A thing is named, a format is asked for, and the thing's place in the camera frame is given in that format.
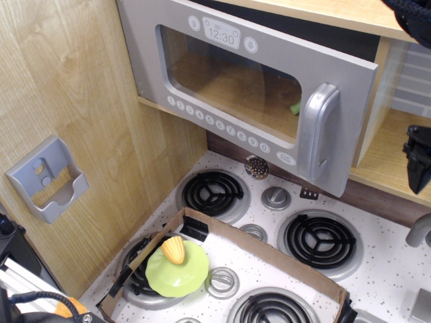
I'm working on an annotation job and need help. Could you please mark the black equipment at left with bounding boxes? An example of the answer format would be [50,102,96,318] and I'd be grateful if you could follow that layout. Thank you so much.
[1,214,100,322]

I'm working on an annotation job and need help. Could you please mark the back left stove burner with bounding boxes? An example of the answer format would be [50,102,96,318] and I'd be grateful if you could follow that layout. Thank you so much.
[176,170,251,225]

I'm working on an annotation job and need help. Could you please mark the back right stove burner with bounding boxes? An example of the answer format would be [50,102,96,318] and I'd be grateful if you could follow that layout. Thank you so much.
[276,209,364,281]

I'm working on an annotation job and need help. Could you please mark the grey toy microwave door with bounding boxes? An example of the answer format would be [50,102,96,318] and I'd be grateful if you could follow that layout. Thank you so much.
[117,1,378,196]

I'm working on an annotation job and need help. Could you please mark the large grey back knob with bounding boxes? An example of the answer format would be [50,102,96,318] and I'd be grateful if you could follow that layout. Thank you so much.
[261,186,292,211]

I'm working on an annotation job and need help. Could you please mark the stove burner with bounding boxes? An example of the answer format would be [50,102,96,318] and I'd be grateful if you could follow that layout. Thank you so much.
[276,209,364,281]
[116,232,185,310]
[176,170,251,225]
[226,287,320,323]

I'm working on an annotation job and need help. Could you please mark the green plastic plate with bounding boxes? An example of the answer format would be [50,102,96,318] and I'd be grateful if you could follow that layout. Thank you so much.
[145,240,209,297]

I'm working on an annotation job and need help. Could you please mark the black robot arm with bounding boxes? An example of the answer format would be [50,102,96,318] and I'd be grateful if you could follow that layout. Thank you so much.
[384,0,430,194]

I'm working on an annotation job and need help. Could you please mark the small grey middle knob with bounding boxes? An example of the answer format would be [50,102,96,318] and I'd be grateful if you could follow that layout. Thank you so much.
[240,223,267,243]

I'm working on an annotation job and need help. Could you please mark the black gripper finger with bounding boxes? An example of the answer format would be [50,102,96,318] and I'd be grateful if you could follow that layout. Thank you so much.
[403,124,430,194]

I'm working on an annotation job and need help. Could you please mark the green toy inside microwave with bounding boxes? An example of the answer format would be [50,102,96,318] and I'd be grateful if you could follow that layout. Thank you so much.
[290,100,301,116]

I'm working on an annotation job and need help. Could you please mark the grey toy faucet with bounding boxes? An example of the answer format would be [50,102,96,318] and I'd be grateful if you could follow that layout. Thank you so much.
[405,213,431,248]

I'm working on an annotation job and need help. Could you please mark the hanging toy skimmer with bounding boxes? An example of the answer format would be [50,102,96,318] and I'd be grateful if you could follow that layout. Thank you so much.
[244,155,269,180]

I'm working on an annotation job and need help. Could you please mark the grey front stove knob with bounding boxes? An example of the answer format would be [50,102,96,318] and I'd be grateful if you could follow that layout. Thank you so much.
[205,267,240,299]

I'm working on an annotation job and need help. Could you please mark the grey sink edge piece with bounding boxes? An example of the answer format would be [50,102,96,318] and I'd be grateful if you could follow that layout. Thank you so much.
[408,289,431,323]

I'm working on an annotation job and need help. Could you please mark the grey wall phone holder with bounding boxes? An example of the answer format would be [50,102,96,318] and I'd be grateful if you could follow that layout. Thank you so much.
[5,135,89,224]

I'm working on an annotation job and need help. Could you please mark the yellow toy corn piece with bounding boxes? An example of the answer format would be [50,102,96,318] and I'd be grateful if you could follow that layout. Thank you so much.
[161,236,186,265]

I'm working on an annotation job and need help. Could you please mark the hanging toy spatula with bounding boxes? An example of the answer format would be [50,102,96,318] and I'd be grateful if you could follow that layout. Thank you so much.
[300,186,319,201]

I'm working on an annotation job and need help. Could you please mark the orange toy object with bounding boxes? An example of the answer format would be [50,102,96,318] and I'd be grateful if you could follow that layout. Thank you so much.
[54,297,88,318]

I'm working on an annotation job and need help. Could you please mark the front left stove burner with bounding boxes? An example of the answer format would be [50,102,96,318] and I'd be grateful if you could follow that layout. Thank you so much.
[116,232,185,310]

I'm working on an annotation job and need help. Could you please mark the front right stove burner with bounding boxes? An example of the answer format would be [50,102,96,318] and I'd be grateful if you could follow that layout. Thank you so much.
[226,287,320,323]

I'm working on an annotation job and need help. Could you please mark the brown cardboard barrier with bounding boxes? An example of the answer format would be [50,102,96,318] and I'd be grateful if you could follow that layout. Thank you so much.
[83,208,357,322]

